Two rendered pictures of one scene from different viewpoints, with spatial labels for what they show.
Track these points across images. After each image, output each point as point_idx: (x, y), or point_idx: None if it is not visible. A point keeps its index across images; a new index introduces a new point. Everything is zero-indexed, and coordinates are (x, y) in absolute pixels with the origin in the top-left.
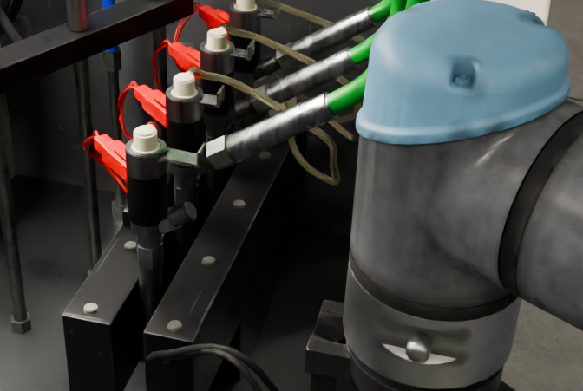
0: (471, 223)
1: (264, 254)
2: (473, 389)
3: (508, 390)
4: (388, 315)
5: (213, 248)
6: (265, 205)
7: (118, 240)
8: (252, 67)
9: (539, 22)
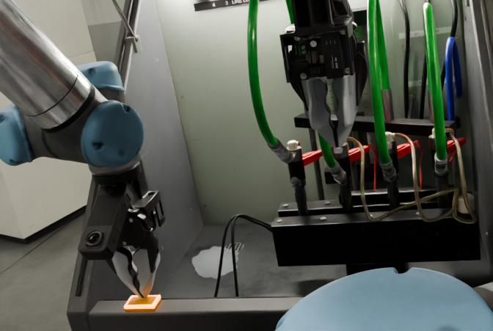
0: None
1: (384, 253)
2: (93, 175)
3: (119, 199)
4: None
5: (333, 218)
6: (381, 226)
7: (330, 200)
8: (434, 168)
9: (95, 70)
